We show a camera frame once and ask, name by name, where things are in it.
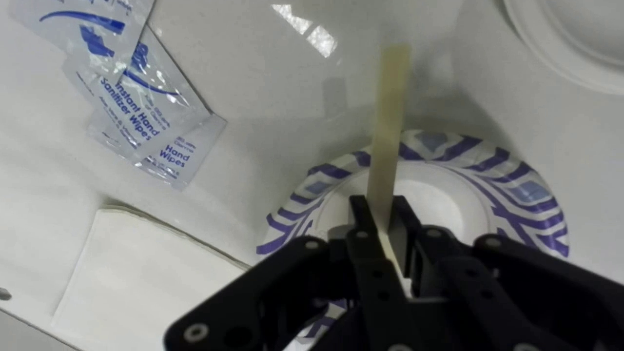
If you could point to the sanitizer wipe packet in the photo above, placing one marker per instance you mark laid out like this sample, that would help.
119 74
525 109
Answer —
78 19
182 152
137 97

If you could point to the white paper napkin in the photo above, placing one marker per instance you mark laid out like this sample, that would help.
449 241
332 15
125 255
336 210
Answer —
129 278

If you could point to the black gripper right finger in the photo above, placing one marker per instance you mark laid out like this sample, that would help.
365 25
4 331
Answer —
507 298

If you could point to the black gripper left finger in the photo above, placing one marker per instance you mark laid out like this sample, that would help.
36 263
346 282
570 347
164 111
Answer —
305 292

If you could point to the blue patterned paper bowl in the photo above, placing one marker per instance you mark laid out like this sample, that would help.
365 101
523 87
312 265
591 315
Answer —
513 187

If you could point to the white saucer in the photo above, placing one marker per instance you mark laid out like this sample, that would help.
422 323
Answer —
572 39

